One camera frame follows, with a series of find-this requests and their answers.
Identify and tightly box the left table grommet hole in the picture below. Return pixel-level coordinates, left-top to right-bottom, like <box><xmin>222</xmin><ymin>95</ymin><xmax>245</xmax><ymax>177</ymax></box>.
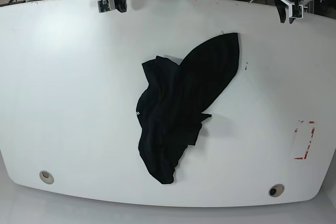
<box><xmin>39</xmin><ymin>170</ymin><xmax>54</xmax><ymax>185</ymax></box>

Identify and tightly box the right table grommet hole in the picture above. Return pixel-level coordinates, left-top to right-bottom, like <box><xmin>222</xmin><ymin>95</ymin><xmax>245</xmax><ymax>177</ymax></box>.
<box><xmin>268</xmin><ymin>184</ymin><xmax>285</xmax><ymax>198</ymax></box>

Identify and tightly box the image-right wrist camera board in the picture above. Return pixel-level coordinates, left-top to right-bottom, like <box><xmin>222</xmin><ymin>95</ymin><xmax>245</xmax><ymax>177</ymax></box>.
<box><xmin>288</xmin><ymin>5</ymin><xmax>304</xmax><ymax>24</ymax></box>

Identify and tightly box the table grommet hole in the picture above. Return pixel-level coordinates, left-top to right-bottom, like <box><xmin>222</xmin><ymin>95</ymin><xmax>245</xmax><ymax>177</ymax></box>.
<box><xmin>268</xmin><ymin>184</ymin><xmax>285</xmax><ymax>198</ymax></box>
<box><xmin>39</xmin><ymin>170</ymin><xmax>54</xmax><ymax>185</ymax></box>

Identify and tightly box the black t-shirt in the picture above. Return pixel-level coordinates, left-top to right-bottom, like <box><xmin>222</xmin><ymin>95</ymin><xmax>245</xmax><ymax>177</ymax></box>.
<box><xmin>136</xmin><ymin>33</ymin><xmax>240</xmax><ymax>184</ymax></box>

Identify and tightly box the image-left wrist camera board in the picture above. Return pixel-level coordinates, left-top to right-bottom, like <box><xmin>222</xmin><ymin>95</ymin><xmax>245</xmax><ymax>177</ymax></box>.
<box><xmin>98</xmin><ymin>0</ymin><xmax>110</xmax><ymax>13</ymax></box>

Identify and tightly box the red tape rectangle marking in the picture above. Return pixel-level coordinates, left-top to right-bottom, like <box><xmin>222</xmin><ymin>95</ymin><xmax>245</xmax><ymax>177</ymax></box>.
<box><xmin>291</xmin><ymin>121</ymin><xmax>316</xmax><ymax>160</ymax></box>

